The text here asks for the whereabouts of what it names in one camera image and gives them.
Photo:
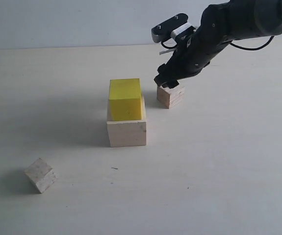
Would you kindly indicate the yellow painted cube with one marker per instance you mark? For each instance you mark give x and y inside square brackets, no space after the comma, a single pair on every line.
[125,99]

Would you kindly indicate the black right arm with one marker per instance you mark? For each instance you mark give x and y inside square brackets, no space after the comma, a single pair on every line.
[248,19]

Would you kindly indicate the large light wooden cube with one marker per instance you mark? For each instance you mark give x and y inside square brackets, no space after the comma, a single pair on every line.
[128,132]

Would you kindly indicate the white tape strip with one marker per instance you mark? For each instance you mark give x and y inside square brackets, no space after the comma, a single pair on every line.
[167,51]

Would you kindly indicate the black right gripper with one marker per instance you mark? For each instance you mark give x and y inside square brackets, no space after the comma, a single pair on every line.
[195,53]

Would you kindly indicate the medium striped wooden cube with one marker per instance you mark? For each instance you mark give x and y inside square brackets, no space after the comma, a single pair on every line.
[170,97]

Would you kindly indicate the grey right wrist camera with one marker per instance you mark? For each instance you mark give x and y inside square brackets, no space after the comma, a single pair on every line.
[172,28]

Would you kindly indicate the small pale wooden cube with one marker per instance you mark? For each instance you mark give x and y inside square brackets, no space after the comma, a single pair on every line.
[41,175]

